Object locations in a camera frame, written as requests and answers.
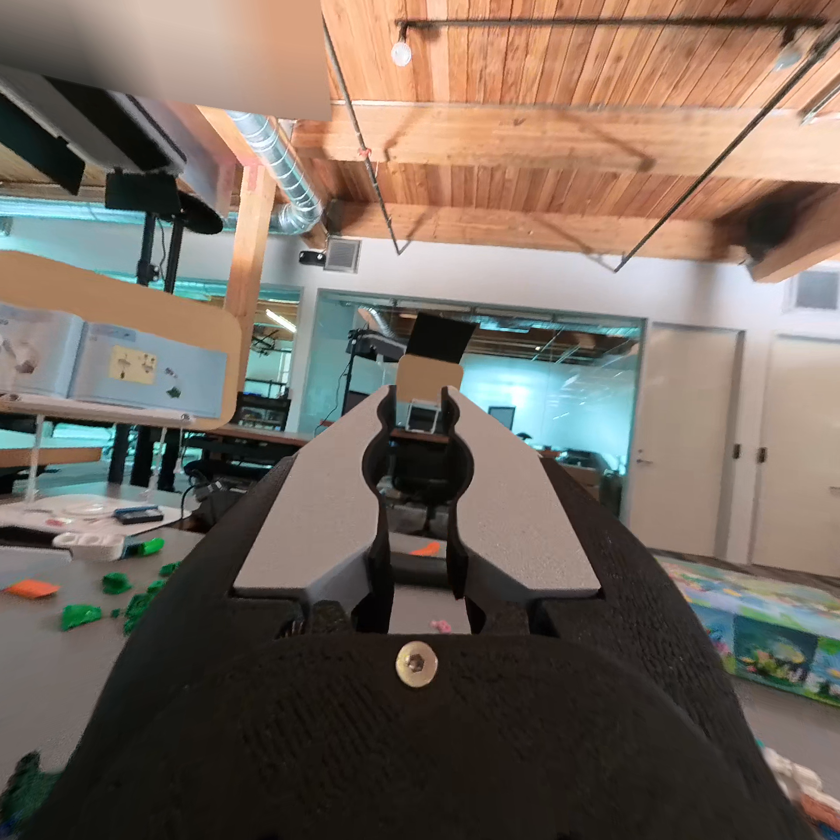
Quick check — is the pile of small green bricks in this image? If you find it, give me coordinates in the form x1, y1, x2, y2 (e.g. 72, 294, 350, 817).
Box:
110, 560, 183, 636

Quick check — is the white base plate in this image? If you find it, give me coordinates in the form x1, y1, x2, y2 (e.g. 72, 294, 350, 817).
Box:
0, 489, 193, 534

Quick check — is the wooden book stand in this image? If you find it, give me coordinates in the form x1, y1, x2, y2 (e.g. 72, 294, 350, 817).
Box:
0, 251, 245, 500

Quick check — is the grey wall vent grille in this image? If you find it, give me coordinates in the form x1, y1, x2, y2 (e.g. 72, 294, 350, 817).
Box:
323, 237, 363, 274

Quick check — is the long brown office desk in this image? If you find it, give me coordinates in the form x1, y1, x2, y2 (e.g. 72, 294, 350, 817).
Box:
184, 423, 454, 490

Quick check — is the black lamp pole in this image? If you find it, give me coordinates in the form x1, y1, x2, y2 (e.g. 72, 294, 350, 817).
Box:
136, 211, 186, 294

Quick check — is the silver air duct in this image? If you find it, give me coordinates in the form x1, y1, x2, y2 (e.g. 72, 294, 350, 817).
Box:
225, 110, 327, 236

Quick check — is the small wooden board stand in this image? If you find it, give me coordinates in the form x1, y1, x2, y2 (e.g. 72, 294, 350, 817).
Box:
398, 354, 465, 434

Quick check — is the black tripod with device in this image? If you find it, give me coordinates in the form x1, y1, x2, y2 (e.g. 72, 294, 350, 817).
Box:
341, 327, 401, 421

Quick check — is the white door with handle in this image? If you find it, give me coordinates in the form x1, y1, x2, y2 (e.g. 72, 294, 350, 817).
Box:
625, 320, 747, 560

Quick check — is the wooden desk with dark edge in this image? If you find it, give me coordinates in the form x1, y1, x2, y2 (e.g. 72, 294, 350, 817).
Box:
0, 445, 104, 468

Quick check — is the black tilted panel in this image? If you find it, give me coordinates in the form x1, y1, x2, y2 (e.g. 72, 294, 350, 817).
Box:
406, 312, 480, 366

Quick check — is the dark green toy bag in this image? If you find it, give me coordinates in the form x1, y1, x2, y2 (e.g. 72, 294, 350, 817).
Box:
0, 750, 63, 840

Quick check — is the wooden support post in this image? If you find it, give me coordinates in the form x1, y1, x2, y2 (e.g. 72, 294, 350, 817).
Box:
223, 163, 278, 358

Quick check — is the open instruction booklet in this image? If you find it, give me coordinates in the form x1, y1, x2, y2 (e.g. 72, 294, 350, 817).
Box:
0, 303, 230, 421

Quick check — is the black cable with plug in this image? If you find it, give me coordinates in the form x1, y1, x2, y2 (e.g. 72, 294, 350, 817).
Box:
180, 469, 227, 522

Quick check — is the black ceiling pipe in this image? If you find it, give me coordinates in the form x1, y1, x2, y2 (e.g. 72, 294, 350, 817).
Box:
322, 13, 411, 257

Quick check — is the white plastic toy part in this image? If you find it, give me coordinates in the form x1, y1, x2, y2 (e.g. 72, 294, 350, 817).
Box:
51, 530, 127, 560

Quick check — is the high wall vent grille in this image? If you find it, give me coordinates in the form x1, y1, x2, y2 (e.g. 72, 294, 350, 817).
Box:
783, 268, 840, 314

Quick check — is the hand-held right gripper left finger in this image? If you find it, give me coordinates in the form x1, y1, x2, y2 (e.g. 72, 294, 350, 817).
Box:
233, 385, 395, 622

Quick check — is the colourful box on floor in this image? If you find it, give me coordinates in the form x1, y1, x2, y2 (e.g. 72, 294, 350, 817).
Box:
655, 556, 840, 708

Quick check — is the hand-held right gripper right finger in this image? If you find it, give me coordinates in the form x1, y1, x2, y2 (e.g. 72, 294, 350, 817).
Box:
443, 386, 602, 601

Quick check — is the white door with black hinge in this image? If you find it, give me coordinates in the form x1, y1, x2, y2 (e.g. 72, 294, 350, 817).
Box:
748, 333, 840, 573

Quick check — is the grey desk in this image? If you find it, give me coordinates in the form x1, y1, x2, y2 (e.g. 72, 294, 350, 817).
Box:
0, 482, 475, 778

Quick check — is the black office chair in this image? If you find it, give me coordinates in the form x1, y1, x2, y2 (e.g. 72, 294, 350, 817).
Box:
386, 430, 455, 536

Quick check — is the black overhead lamp panel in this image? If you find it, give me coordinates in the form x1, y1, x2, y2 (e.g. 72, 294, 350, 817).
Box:
0, 69, 225, 236

